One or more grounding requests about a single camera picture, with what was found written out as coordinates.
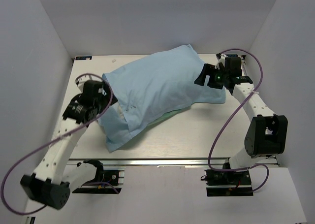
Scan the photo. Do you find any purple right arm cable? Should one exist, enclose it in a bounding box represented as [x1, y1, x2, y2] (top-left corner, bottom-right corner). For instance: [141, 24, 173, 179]
[208, 48, 269, 192]

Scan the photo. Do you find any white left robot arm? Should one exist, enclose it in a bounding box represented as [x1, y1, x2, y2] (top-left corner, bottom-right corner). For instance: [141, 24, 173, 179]
[20, 80, 117, 210]

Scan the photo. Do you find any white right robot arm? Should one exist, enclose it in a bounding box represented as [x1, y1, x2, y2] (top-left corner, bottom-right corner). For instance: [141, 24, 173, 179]
[195, 55, 288, 184]

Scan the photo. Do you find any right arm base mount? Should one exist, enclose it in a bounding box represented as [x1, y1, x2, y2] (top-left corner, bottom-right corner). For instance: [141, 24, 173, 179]
[200, 169, 253, 197]

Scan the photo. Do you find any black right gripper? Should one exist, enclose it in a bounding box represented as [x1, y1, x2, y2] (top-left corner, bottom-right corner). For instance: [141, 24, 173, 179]
[194, 64, 229, 90]

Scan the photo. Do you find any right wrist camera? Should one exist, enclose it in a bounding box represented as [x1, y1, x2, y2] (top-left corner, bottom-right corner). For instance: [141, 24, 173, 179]
[215, 53, 226, 69]

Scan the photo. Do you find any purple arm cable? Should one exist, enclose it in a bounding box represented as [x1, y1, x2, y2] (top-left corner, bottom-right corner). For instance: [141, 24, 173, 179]
[0, 72, 122, 215]
[208, 48, 269, 192]

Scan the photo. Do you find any blue green satin pillowcase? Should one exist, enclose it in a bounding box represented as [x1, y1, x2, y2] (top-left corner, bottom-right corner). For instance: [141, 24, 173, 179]
[98, 45, 226, 152]

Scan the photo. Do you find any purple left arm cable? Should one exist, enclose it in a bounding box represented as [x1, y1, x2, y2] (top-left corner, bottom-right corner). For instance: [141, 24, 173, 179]
[0, 72, 122, 215]

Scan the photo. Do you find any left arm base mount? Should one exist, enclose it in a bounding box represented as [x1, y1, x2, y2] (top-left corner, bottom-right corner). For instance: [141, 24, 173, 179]
[72, 160, 125, 194]

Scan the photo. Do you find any white pillow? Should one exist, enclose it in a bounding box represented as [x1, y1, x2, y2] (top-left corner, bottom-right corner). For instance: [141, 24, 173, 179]
[108, 102, 125, 120]

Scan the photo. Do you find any aluminium front table rail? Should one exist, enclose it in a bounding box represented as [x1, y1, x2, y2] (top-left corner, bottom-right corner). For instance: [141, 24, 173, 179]
[67, 158, 279, 168]

